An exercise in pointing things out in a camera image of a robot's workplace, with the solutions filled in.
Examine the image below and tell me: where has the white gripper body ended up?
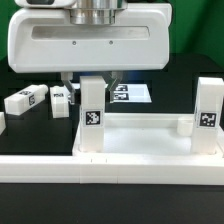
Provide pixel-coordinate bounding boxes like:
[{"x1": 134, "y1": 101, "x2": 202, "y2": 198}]
[{"x1": 8, "y1": 2, "x2": 172, "y2": 73}]

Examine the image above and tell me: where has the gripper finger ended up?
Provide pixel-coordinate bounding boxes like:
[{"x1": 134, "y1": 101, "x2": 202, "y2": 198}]
[
  {"x1": 61, "y1": 72, "x2": 80, "y2": 105},
  {"x1": 103, "y1": 71, "x2": 123, "y2": 103}
]

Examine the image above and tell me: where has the white desk tabletop tray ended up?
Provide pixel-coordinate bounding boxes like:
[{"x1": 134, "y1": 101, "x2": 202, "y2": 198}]
[{"x1": 72, "y1": 112, "x2": 224, "y2": 158}]

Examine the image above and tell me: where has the white front fence bar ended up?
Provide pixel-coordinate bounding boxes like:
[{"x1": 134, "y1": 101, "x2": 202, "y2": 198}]
[{"x1": 0, "y1": 156, "x2": 224, "y2": 185}]

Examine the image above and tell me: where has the white marker base plate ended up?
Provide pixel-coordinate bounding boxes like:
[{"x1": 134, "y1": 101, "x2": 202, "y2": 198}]
[{"x1": 63, "y1": 82, "x2": 153, "y2": 104}]

